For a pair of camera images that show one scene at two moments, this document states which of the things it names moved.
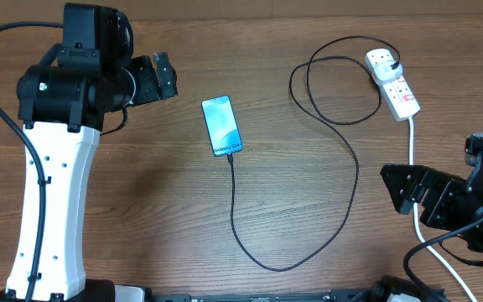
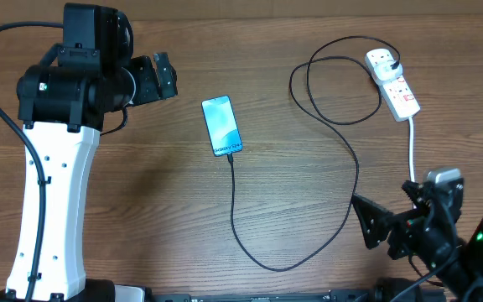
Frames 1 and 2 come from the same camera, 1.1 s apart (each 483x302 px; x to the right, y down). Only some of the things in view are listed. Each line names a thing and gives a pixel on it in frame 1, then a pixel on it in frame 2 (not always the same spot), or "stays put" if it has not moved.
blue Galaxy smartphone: (222, 125) stays put
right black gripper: (439, 190) → (402, 226)
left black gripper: (151, 89) stays put
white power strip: (398, 96) stays put
